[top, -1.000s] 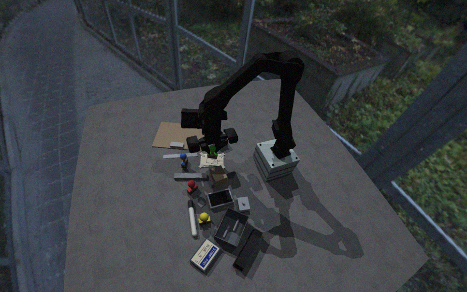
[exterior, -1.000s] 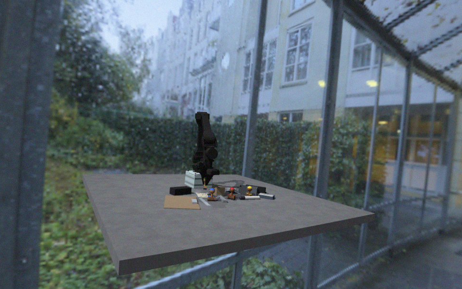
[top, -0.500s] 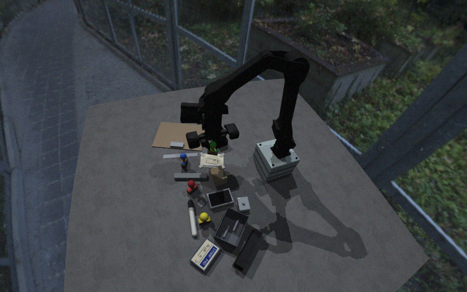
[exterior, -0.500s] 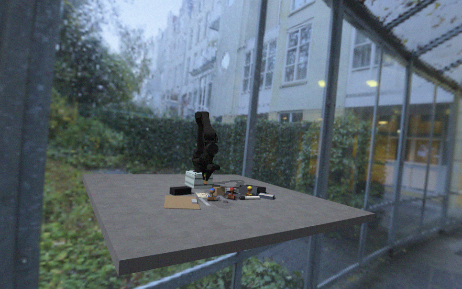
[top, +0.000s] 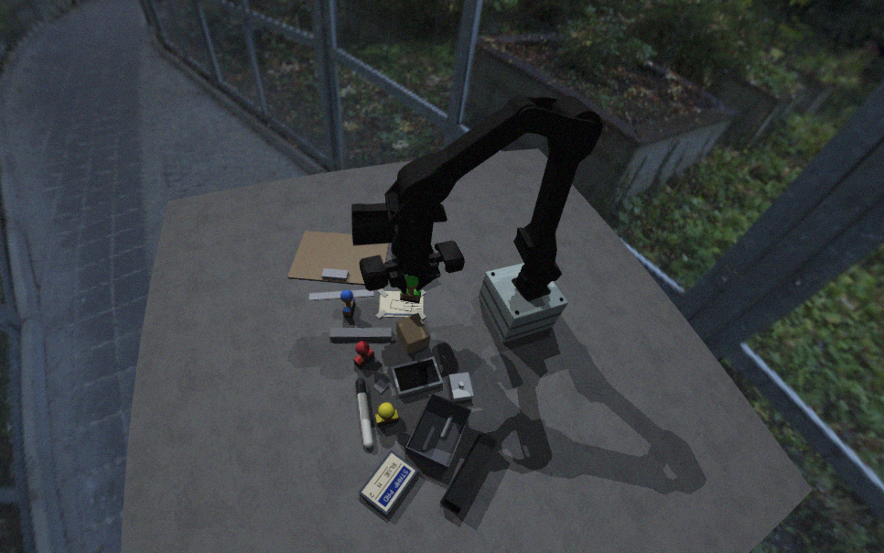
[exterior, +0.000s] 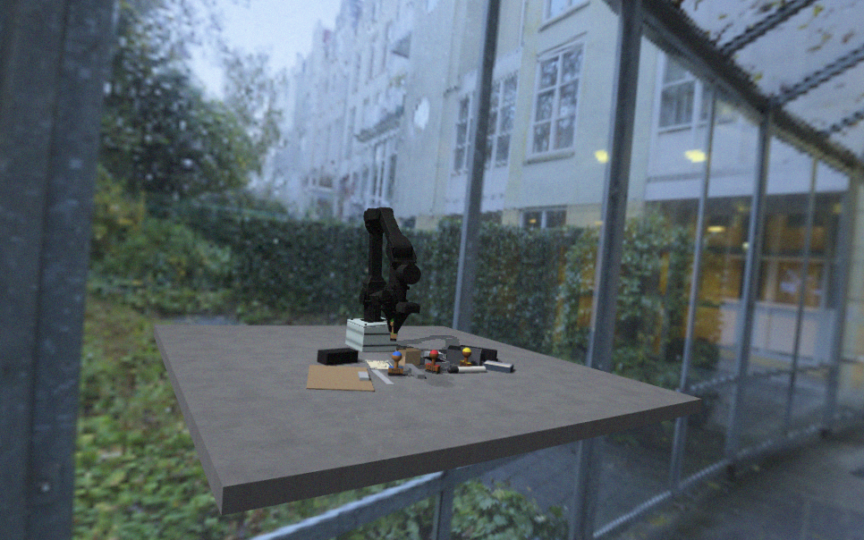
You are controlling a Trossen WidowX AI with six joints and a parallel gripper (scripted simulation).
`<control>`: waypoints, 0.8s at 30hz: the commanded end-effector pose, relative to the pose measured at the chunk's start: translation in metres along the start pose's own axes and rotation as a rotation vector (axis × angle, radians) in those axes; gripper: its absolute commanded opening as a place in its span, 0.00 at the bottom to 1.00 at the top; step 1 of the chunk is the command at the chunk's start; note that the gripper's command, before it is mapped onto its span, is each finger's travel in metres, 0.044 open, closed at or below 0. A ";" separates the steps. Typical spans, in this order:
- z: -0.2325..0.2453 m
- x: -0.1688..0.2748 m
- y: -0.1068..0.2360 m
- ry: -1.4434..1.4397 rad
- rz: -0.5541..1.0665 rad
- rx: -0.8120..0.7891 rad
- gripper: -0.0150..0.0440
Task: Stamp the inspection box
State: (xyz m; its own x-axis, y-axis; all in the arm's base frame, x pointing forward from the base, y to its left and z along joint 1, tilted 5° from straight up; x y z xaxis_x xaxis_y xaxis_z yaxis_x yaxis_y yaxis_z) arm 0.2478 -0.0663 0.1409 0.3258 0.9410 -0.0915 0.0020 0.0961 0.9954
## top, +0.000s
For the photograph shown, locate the tan flat board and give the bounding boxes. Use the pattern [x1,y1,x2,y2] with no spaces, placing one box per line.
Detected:
[287,231,388,285]

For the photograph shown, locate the red rubber stamp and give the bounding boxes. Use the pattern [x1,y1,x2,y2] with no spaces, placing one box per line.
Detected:
[354,342,374,369]

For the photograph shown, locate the cream inspection card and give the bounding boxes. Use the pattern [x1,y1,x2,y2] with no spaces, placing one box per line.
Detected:
[376,289,426,320]

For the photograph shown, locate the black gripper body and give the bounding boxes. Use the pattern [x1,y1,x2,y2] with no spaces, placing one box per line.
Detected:
[359,231,465,291]

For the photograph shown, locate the yellow-handled rubber stamp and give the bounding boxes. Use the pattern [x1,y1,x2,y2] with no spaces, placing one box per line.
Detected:
[375,402,399,427]

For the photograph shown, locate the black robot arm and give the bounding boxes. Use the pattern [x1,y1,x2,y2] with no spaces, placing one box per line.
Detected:
[351,95,603,301]

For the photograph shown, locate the blue and brown rubber stamp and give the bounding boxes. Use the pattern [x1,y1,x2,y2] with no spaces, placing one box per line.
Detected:
[340,290,355,318]

